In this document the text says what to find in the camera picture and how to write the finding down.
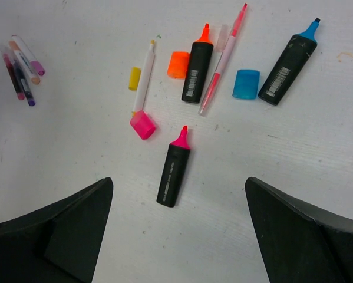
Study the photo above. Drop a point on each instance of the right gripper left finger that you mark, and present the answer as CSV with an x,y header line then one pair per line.
x,y
60,242

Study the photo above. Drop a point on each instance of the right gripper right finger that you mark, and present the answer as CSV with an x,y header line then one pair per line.
x,y
299,242

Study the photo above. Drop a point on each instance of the white pen pink cap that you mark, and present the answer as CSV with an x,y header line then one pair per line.
x,y
29,55

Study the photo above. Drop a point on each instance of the pink highlighter cap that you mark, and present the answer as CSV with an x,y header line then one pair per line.
x,y
142,124

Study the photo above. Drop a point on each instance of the yellow pen cap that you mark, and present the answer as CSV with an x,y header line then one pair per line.
x,y
134,78

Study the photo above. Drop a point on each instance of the black marker pen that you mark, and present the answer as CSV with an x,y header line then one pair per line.
x,y
174,169

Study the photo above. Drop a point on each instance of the white yellow pen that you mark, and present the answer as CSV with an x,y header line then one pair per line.
x,y
144,79

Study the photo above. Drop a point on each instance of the blue highlighter cap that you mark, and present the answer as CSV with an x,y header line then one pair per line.
x,y
246,84

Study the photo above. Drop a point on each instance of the orange highlighter cap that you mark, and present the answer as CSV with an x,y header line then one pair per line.
x,y
178,64

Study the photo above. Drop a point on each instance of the black blue highlighter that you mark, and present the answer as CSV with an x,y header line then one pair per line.
x,y
290,63

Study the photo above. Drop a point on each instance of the pink translucent highlighter pen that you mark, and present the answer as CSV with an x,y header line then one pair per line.
x,y
223,61

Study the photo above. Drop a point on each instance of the black orange highlighter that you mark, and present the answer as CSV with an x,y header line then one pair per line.
x,y
198,66

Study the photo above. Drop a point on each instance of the clear pen cap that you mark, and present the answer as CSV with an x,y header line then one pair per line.
x,y
222,38

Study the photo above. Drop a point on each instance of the dark pen with red tip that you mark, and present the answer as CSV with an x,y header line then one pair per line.
x,y
10,69

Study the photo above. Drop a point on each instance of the white pen peach cap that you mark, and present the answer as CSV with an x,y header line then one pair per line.
x,y
25,64

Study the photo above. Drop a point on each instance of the dark pen with purple tip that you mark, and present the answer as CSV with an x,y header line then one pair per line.
x,y
24,84

